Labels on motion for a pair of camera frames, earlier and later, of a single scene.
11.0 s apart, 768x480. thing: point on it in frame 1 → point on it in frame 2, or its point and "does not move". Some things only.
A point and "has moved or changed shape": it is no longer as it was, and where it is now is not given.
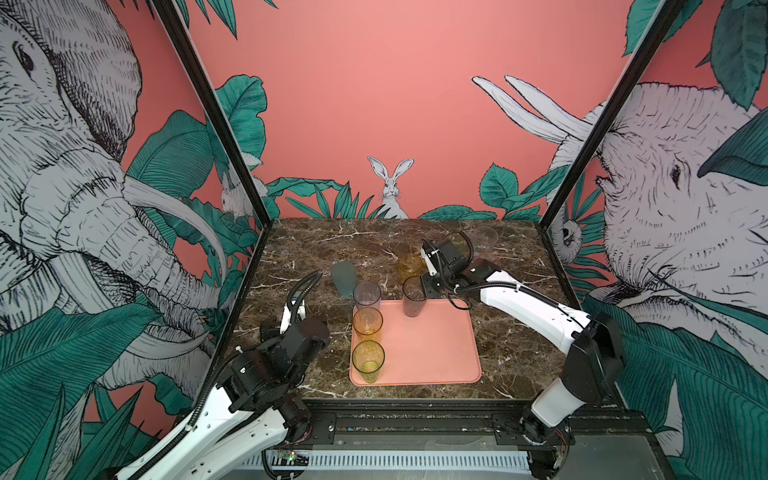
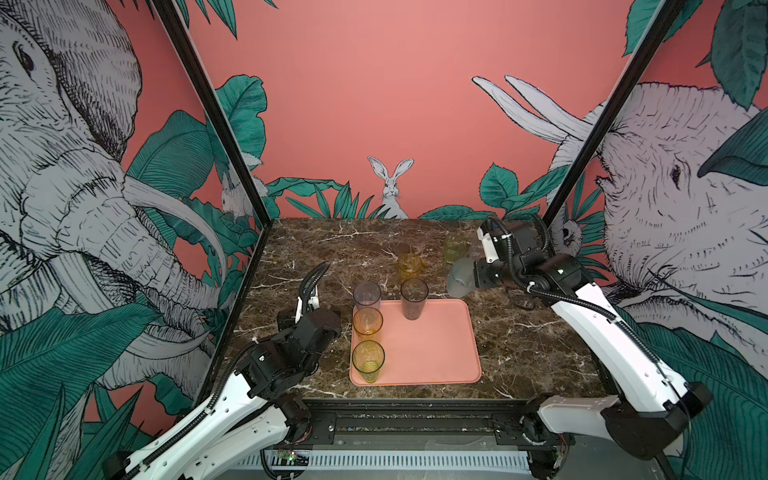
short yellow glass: x=410 y=264 does not move
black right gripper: x=427 y=279 → x=481 y=268
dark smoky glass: x=414 y=296 does not move
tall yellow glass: x=367 y=321 does not move
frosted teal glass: x=344 y=276 has moved or changed shape
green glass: x=368 y=357 does not move
